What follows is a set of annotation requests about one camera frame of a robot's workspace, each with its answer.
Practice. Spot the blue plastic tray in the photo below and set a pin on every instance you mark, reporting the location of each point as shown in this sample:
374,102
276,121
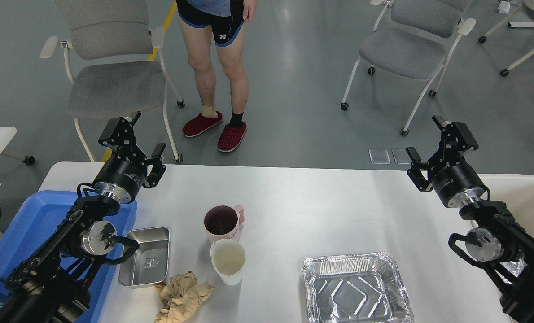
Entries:
35,221

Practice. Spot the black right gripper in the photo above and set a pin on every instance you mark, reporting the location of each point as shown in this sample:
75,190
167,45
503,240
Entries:
448,173

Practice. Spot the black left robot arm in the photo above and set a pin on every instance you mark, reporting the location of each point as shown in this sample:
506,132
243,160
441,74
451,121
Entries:
52,284

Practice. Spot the white plastic bin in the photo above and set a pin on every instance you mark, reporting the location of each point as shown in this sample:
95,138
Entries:
516,191

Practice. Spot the white chair far right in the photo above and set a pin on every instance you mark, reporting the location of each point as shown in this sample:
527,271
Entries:
520,18

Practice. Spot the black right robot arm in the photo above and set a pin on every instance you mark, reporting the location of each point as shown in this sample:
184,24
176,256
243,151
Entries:
498,244

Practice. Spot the stainless steel rectangular box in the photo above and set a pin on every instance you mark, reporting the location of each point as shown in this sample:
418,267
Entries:
149,264

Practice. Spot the white paper cup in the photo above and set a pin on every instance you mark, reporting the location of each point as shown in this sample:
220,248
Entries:
228,259

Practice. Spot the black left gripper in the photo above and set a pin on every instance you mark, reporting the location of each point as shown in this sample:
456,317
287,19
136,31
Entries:
128,169

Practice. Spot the floor socket plate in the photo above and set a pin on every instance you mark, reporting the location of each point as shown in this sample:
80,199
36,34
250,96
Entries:
379,156
401,156

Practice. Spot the grey chair left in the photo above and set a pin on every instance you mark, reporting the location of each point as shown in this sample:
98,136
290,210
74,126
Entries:
109,28

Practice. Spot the left floor socket plate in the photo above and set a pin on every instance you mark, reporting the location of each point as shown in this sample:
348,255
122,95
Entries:
379,156

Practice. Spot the grey chair right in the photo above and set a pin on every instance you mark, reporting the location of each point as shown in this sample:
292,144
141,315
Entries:
409,55

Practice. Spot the right floor socket plate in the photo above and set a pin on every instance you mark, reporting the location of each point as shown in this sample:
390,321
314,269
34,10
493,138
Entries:
401,156

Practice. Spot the brown paper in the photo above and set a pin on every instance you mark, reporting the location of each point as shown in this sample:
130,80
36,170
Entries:
180,297

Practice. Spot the pink HOME mug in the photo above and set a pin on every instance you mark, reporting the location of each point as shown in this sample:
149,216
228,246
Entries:
224,222

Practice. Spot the aluminium foil tray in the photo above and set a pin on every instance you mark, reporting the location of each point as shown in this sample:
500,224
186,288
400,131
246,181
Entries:
355,289

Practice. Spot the grey chair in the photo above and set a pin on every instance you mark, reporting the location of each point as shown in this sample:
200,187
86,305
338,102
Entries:
409,55
109,28

